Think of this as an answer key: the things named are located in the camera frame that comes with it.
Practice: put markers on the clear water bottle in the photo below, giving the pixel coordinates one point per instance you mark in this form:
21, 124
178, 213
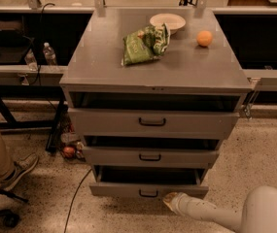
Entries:
49, 54

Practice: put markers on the grey bottom drawer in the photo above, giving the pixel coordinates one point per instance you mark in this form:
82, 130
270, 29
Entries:
147, 182

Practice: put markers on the small plastic bottle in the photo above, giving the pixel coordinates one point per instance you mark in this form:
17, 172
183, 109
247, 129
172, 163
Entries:
31, 61

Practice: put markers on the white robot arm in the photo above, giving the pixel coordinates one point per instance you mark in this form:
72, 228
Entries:
258, 215

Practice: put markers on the white bowl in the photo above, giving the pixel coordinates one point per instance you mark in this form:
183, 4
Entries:
174, 22

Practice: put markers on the red apple on floor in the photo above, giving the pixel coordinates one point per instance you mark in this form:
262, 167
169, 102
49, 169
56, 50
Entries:
68, 152

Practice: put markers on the black table leg frame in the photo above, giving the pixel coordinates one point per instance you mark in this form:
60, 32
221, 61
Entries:
32, 92

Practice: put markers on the green chip bag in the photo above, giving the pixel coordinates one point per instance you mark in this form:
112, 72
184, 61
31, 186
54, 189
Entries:
144, 45

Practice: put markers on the grey drawer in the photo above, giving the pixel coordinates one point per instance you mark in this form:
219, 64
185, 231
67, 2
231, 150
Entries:
140, 157
147, 182
154, 124

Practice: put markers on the orange fruit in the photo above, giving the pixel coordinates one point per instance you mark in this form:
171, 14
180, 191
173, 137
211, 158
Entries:
204, 38

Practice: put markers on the grey middle drawer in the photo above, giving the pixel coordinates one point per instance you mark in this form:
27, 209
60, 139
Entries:
140, 157

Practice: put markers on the grey sneaker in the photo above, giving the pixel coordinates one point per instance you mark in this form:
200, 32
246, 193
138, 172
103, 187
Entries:
18, 170

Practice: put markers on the dark box on shelf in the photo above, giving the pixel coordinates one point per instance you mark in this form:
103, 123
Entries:
11, 34

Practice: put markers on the grey top drawer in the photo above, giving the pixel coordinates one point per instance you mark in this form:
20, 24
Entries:
154, 124

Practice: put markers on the grey drawer cabinet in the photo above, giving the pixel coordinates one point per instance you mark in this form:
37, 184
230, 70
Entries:
188, 78

